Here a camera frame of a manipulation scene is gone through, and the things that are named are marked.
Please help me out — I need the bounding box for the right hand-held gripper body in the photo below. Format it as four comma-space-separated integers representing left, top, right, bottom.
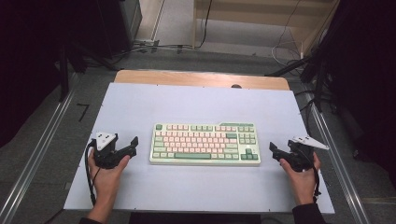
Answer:
284, 134, 331, 173

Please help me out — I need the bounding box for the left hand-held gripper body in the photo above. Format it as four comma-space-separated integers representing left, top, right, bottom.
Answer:
92, 132, 126, 170

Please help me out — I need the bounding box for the green and pink keyboard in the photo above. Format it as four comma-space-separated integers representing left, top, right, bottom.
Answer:
148, 121, 262, 166

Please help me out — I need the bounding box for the person's right hand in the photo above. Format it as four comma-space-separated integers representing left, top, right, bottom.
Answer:
278, 151, 321, 206

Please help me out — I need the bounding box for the person's left hand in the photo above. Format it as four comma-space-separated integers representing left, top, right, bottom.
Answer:
87, 150, 132, 203

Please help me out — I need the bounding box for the black metal stand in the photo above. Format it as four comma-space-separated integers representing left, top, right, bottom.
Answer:
57, 41, 118, 103
264, 50, 339, 115

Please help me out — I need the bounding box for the person's dark clothing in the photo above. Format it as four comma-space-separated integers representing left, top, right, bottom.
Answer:
128, 212, 262, 224

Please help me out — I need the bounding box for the dark curtain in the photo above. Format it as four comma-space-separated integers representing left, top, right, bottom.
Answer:
0, 0, 106, 148
321, 0, 396, 189

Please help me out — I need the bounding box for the black equipment cabinet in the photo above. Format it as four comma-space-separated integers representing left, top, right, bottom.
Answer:
95, 0, 143, 60

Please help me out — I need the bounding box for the light wooden shelf unit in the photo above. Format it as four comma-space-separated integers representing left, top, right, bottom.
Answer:
191, 0, 341, 58

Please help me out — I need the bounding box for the right hand-held gripper black cable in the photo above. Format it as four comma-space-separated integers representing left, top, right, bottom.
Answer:
306, 148, 322, 203

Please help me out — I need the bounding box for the hand-held gripper black cable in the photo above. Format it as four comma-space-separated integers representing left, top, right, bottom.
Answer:
306, 148, 322, 203
84, 139, 103, 207

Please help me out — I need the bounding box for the left hand-held gripper black cable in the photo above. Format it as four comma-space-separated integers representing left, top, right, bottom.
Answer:
84, 139, 103, 207

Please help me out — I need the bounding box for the metal floor rail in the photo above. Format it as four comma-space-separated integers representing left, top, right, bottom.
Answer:
0, 88, 78, 224
302, 91, 372, 224

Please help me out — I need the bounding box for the white coiled cable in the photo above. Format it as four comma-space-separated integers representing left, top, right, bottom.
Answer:
271, 0, 305, 68

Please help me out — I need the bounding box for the bundle of floor cables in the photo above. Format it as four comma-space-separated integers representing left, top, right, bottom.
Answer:
111, 38, 201, 60

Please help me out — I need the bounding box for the black hanging cable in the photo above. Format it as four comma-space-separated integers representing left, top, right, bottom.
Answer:
197, 0, 215, 49

